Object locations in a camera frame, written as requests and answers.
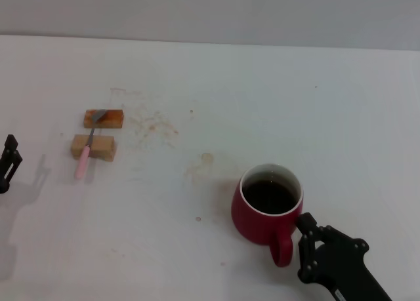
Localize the pink handled metal spoon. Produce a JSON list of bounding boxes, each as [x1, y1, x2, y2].
[[73, 109, 108, 180]]

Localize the red ceramic coffee cup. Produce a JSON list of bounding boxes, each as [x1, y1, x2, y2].
[[230, 163, 305, 268]]

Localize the plain notched wooden block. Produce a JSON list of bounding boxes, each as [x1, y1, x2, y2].
[[70, 134, 117, 162]]

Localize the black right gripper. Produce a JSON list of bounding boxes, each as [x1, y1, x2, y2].
[[297, 212, 393, 301]]

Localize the stained wooden block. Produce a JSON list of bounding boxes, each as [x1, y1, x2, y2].
[[83, 109, 125, 129]]

